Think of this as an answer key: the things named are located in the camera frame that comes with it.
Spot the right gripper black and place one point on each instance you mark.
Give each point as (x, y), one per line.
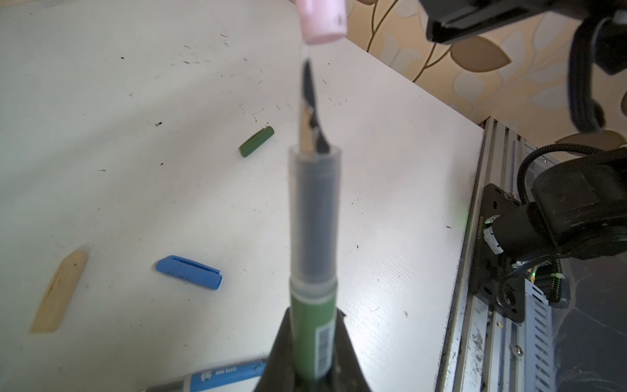
(450, 21)

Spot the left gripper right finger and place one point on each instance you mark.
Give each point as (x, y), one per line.
(346, 373)

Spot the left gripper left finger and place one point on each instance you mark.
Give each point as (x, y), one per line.
(279, 374)

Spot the pink pen cap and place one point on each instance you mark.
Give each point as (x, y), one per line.
(322, 21)

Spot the green pen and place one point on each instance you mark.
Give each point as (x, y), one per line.
(314, 188)

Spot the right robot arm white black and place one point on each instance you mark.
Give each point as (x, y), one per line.
(573, 197)

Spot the blue pen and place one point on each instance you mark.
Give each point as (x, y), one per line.
(213, 378)

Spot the blue pen cap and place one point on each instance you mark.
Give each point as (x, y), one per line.
(190, 271)

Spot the green pen cap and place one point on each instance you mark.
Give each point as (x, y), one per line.
(255, 141)

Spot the tan pen cap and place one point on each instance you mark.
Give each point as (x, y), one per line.
(59, 293)

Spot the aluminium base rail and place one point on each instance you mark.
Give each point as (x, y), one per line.
(483, 350)

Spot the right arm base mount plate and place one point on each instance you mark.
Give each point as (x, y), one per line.
(488, 268)

